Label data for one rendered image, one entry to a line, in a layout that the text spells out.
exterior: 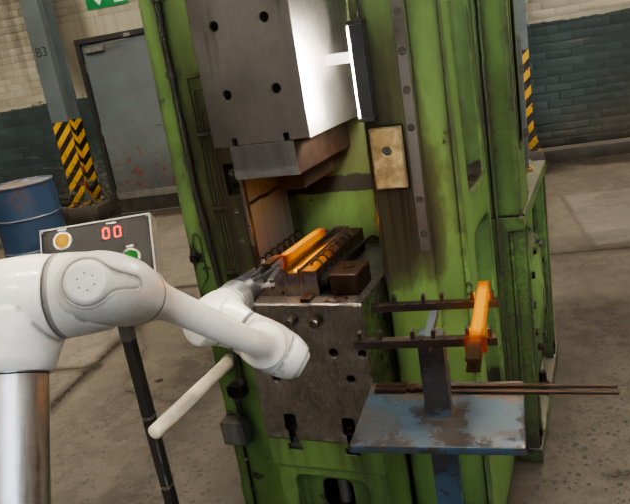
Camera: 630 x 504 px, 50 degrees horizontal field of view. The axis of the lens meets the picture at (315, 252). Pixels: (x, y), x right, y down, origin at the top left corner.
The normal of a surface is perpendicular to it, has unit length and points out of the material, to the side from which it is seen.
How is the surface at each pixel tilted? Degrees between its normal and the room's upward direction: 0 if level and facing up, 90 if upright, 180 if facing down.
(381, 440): 0
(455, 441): 0
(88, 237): 60
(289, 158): 90
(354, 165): 90
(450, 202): 90
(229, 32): 90
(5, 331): 70
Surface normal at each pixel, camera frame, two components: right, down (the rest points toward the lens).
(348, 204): -0.37, 0.33
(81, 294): 0.05, -0.25
